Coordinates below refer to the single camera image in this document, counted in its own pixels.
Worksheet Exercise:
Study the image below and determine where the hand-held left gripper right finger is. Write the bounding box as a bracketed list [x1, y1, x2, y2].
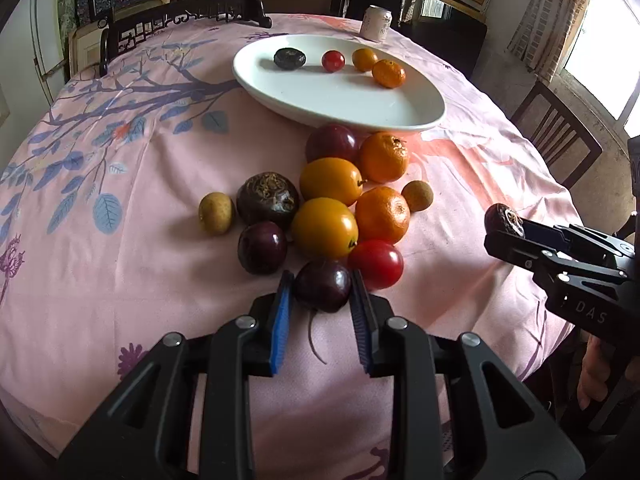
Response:
[348, 269, 586, 480]

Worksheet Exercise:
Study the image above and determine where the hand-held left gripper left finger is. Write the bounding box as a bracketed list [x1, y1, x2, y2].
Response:
[57, 270, 296, 480]

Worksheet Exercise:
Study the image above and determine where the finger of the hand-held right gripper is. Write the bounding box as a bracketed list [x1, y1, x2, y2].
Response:
[483, 229, 627, 282]
[519, 216, 635, 267]

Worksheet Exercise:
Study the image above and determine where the wrinkled dark passion fruit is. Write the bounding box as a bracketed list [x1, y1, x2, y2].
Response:
[484, 203, 526, 239]

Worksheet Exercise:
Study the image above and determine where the dark purple plum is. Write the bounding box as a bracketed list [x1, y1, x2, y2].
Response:
[305, 124, 365, 164]
[293, 260, 353, 314]
[237, 221, 289, 276]

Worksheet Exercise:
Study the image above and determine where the white oval plate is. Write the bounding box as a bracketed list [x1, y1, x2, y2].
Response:
[232, 34, 446, 133]

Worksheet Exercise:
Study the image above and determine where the person's right hand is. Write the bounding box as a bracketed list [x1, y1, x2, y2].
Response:
[576, 335, 633, 403]

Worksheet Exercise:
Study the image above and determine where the large red tomato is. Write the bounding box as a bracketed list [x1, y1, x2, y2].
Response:
[348, 239, 405, 291]

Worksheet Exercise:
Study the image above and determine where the brown slatted wooden chair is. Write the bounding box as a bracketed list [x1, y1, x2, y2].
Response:
[510, 79, 604, 191]

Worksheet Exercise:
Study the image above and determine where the large yellow tomato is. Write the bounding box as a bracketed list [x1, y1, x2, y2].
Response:
[291, 197, 360, 260]
[299, 157, 365, 207]

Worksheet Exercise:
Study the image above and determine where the brown longan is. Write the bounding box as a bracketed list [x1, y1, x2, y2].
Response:
[401, 180, 434, 213]

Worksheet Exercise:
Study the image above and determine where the large wrinkled passion fruit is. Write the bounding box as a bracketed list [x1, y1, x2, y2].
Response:
[236, 171, 301, 227]

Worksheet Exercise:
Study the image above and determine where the small yellow-green fruit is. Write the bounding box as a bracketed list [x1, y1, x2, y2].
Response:
[198, 192, 235, 235]

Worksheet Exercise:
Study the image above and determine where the pink floral tablecloth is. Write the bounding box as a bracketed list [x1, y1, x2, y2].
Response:
[0, 12, 586, 480]

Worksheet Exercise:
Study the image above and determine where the bright window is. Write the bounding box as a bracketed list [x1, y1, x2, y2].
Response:
[562, 0, 640, 123]

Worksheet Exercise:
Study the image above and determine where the small orange mandarin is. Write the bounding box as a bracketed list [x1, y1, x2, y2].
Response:
[372, 59, 407, 89]

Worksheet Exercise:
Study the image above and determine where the beige patterned curtain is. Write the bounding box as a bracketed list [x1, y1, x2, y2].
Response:
[506, 0, 608, 87]

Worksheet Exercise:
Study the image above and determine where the small yellow tomato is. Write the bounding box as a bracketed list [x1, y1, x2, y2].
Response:
[352, 48, 379, 72]

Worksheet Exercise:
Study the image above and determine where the dark wooden cabinet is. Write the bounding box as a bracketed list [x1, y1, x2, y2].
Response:
[340, 0, 488, 78]

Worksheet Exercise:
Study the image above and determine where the white drink can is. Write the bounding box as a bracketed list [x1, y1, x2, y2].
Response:
[359, 4, 393, 43]

